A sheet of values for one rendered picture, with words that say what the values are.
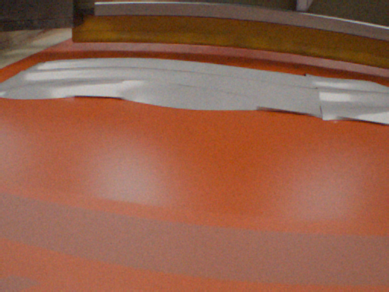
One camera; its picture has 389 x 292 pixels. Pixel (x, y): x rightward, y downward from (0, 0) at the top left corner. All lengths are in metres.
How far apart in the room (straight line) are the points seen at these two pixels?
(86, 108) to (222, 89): 0.06
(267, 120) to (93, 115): 0.07
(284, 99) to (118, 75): 0.08
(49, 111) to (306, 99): 0.12
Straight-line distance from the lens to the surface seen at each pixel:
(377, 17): 0.27
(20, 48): 0.35
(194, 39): 0.27
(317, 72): 0.25
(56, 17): 0.28
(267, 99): 0.17
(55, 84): 0.19
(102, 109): 0.16
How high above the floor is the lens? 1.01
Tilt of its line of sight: 26 degrees down
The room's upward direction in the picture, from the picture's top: 2 degrees clockwise
